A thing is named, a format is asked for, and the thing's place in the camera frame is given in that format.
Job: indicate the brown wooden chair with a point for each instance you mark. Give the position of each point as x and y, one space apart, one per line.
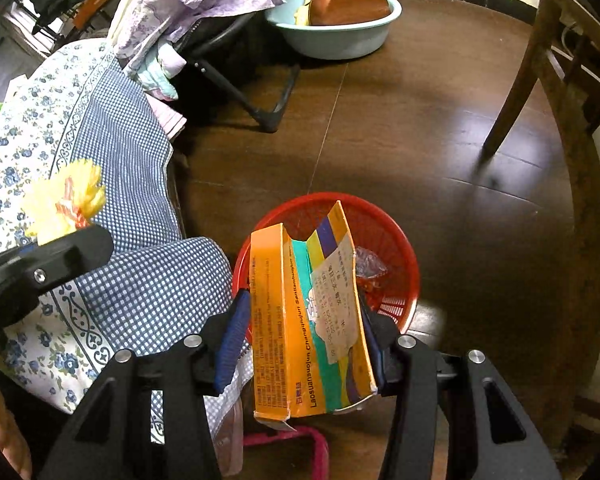
544 60

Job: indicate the purple cloth pile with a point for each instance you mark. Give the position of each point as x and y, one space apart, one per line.
180 5

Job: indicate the person's left hand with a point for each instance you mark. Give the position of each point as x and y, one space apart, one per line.
2 425

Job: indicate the black folding chair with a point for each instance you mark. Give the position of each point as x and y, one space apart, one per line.
240 95

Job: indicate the teal plastic basin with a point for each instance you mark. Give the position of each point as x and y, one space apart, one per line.
340 40

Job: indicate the yellow bowl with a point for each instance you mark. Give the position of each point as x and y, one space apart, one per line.
304 10

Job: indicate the pale green cloth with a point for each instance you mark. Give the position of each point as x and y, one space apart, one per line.
162 72

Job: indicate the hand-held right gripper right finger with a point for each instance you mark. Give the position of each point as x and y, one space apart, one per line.
382 355

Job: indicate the pink plastic stool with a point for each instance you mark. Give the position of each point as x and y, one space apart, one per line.
285 435

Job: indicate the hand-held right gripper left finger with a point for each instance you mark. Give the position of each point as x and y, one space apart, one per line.
232 335

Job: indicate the yellow plastic pompom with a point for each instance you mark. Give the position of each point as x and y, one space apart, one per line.
65 200

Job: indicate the orange medicine box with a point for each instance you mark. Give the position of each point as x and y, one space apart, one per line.
280 320

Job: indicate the blue floral quilt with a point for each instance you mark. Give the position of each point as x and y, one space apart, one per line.
130 160

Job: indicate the red plastic basket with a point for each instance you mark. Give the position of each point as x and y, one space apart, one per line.
379 230

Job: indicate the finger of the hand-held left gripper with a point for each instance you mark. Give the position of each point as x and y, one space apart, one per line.
55 260

